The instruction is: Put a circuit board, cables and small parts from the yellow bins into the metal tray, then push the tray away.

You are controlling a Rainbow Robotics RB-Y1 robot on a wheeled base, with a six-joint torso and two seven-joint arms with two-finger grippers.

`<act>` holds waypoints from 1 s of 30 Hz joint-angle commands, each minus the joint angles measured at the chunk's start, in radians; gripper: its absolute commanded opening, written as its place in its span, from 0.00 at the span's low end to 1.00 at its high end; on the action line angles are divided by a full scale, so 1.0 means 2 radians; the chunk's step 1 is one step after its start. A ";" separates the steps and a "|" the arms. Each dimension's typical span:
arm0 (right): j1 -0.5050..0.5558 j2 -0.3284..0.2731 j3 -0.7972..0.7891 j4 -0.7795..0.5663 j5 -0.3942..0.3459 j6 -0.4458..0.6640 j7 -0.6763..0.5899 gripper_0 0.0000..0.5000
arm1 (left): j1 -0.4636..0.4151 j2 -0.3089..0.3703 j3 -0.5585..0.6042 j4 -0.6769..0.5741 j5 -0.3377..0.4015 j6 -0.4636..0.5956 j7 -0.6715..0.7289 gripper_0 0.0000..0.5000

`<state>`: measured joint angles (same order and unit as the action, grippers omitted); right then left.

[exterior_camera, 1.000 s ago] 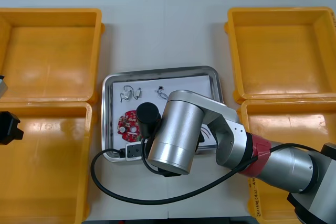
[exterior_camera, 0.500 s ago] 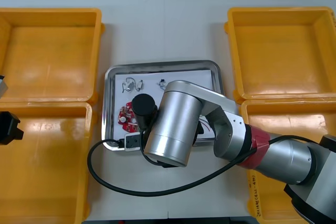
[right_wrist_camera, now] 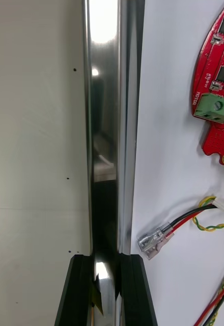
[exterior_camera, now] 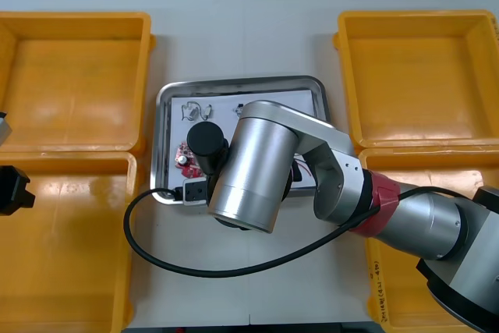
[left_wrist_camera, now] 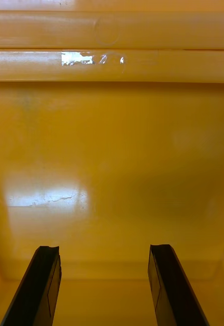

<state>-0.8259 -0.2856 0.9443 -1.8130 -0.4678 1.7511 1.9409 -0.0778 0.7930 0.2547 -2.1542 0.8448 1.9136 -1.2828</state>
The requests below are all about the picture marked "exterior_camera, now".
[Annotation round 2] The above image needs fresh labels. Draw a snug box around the yellow-orange plastic bin with handwriting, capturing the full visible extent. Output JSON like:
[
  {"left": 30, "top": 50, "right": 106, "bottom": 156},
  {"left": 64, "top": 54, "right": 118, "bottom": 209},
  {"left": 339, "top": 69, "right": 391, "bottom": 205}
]
[{"left": 357, "top": 147, "right": 499, "bottom": 333}]

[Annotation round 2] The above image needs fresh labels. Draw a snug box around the white sheet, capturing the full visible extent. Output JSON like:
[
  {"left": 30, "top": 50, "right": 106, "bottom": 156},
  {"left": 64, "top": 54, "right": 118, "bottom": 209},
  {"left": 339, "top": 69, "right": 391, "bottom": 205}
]
[{"left": 170, "top": 89, "right": 319, "bottom": 190}]

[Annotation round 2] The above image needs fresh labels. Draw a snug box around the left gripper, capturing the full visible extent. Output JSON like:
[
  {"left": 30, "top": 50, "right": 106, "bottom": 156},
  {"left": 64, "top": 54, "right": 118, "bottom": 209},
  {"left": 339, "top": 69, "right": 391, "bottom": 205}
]
[{"left": 0, "top": 165, "right": 37, "bottom": 216}]

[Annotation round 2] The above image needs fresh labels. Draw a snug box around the steel tray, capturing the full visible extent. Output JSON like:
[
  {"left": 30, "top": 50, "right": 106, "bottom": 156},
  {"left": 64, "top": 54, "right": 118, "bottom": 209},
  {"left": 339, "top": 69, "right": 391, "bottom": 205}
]
[{"left": 150, "top": 74, "right": 333, "bottom": 209}]

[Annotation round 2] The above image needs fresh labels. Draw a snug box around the red green-yellow wire harness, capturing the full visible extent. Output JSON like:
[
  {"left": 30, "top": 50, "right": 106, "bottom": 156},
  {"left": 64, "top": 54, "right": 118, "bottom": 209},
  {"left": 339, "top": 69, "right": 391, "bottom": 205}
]
[{"left": 292, "top": 155, "right": 313, "bottom": 184}]

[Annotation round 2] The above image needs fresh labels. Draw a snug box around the round red circuit board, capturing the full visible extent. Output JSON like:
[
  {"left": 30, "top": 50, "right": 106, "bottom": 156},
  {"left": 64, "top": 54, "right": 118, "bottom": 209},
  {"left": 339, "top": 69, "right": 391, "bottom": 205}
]
[{"left": 174, "top": 140, "right": 206, "bottom": 178}]

